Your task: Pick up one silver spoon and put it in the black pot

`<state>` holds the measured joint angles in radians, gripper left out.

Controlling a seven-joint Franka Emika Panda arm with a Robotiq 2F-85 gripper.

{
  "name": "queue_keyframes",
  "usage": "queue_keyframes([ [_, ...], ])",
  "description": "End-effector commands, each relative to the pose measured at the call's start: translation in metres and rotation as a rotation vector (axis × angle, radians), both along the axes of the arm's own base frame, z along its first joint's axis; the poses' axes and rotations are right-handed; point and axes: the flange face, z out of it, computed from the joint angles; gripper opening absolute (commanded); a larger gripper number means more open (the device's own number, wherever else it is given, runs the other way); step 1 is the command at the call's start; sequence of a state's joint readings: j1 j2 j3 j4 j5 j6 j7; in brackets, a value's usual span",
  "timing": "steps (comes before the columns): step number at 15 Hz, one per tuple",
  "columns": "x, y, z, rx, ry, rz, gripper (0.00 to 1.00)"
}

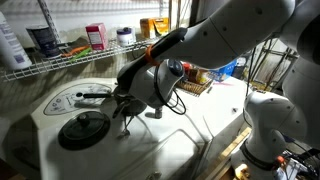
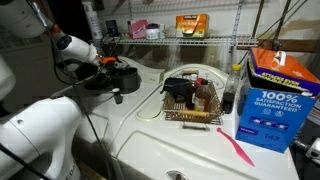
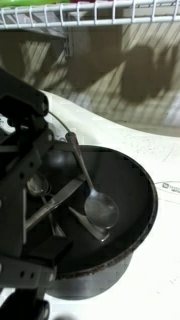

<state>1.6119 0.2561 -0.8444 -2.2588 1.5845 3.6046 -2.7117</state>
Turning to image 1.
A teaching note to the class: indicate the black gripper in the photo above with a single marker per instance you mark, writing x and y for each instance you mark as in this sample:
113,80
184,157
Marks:
125,91

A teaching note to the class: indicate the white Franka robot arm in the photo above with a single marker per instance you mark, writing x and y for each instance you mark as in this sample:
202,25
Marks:
233,30

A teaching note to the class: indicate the black cooking pot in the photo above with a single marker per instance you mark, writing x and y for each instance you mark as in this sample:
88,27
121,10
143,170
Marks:
136,108

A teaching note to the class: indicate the dark round pot lid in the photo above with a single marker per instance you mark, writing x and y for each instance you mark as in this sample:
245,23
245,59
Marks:
83,128

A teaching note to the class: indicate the small black shaker silver cap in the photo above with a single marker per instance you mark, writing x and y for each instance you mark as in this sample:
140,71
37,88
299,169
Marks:
158,113

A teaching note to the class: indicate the white jar dark lid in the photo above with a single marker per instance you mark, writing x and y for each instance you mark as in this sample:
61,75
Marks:
124,38

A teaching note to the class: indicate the pink cardboard box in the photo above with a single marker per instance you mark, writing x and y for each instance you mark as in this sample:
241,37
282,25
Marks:
96,37

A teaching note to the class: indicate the red capped sauce bottle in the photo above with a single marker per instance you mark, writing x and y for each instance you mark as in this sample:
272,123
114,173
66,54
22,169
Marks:
186,68

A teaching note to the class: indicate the white washing machine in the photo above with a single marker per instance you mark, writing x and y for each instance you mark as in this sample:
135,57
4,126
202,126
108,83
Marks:
110,156

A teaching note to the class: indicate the orange yellow cardboard box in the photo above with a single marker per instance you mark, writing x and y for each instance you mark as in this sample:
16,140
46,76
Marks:
151,26

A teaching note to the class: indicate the brown bottle yellow label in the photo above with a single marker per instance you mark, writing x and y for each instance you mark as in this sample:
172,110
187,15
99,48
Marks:
202,77

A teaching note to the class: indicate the white dryer machine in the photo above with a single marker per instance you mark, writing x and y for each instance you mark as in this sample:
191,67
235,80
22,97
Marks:
220,106

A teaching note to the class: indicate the dark cylindrical can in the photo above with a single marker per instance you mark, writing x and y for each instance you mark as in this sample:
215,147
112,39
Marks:
43,40

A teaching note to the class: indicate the pink plastic spatula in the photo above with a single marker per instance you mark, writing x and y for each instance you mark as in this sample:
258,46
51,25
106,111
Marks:
223,84

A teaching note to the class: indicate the blue detergent box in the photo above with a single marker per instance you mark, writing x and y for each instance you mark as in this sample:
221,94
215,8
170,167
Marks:
223,70

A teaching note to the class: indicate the wooden plank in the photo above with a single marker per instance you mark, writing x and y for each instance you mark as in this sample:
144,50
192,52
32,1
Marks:
230,146

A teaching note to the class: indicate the tall white plastic bottle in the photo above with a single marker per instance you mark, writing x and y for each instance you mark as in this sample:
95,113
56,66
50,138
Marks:
11,46

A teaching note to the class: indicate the metal shelf upright rail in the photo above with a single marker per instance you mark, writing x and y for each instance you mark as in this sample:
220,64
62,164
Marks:
161,8
49,21

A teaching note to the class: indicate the metal pipe frame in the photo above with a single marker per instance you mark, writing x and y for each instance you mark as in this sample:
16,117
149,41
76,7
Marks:
270,66

